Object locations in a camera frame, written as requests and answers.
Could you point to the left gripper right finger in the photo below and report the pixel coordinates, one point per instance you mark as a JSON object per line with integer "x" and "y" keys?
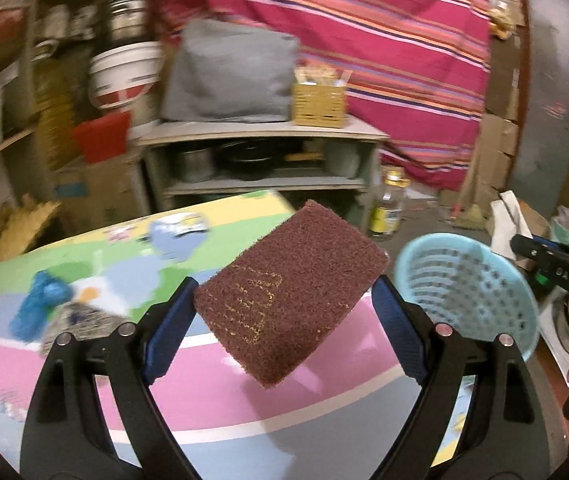
{"x": 504, "y": 434}

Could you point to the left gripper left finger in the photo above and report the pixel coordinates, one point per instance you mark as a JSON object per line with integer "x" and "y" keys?
{"x": 66, "y": 435}

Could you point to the maroon scouring pad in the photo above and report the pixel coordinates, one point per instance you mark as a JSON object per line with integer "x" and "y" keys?
{"x": 279, "y": 300}

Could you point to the light blue laundry basket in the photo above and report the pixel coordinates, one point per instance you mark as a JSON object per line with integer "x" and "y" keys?
{"x": 461, "y": 282}

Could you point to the blue plastic shoe cover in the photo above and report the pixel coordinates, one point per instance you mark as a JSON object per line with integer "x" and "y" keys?
{"x": 46, "y": 293}

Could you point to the grey black snack bag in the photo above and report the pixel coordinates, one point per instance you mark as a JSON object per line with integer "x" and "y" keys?
{"x": 82, "y": 321}

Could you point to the colourful cartoon tablecloth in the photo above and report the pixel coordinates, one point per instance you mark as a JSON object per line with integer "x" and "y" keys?
{"x": 333, "y": 417}

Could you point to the yellow egg tray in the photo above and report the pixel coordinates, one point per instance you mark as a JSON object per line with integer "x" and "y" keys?
{"x": 21, "y": 226}

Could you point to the cardboard box under basket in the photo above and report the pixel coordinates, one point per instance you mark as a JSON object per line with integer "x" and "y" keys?
{"x": 104, "y": 193}

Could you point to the striped red curtain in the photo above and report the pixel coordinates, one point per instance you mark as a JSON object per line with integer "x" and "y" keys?
{"x": 419, "y": 68}

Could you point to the wooden low cabinet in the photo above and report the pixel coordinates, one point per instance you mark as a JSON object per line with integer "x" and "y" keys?
{"x": 191, "y": 161}

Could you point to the yellow utensil holder box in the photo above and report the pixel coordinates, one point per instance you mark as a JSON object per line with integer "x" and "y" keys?
{"x": 319, "y": 96}

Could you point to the red plastic basket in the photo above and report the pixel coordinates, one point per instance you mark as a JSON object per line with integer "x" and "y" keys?
{"x": 103, "y": 138}

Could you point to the white plastic bucket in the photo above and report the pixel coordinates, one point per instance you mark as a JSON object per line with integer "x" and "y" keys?
{"x": 121, "y": 75}

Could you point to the grey fabric cover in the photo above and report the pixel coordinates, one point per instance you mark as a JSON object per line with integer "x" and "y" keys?
{"x": 226, "y": 72}

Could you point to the steel cooking pot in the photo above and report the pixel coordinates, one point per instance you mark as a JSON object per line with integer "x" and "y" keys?
{"x": 123, "y": 22}

